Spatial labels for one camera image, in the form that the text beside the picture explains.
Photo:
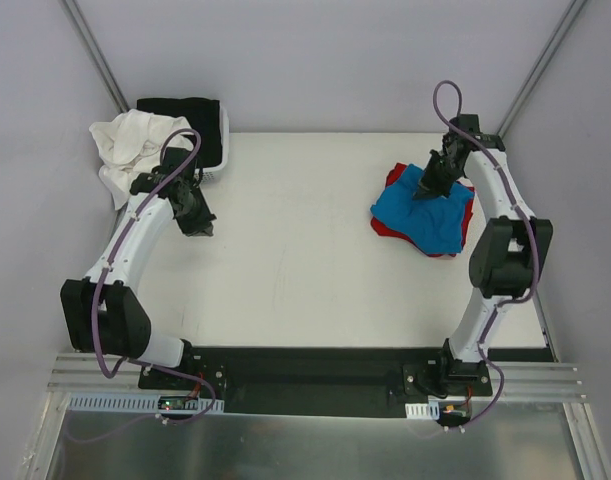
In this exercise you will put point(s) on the red t shirt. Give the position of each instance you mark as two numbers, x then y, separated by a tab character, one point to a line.
385	225

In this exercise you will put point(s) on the white cable duct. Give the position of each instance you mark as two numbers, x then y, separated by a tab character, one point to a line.
144	404
422	411

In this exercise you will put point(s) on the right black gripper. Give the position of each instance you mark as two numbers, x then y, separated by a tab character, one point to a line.
432	181

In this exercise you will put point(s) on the white plastic basket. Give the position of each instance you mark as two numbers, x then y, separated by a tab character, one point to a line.
213	125

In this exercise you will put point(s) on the white t shirt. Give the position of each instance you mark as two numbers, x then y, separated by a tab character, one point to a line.
130	144

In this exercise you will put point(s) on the black t shirt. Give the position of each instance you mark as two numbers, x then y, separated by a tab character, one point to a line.
172	107

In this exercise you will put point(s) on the left white cable duct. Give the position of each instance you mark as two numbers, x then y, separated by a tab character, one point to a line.
144	404

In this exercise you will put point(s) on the right white cable duct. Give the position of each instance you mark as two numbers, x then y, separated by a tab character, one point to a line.
422	411

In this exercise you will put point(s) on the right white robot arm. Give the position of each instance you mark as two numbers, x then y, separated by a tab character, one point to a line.
506	263

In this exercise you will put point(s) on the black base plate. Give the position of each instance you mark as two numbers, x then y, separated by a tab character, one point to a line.
328	382

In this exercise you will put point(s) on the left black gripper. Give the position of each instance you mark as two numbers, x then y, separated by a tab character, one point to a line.
198	221

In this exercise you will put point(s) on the aluminium rail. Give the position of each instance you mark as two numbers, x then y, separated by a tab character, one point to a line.
524	382

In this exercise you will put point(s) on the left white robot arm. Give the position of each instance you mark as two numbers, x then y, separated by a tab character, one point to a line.
102	311

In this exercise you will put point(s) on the blue t shirt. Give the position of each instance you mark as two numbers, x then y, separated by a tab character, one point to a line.
425	215

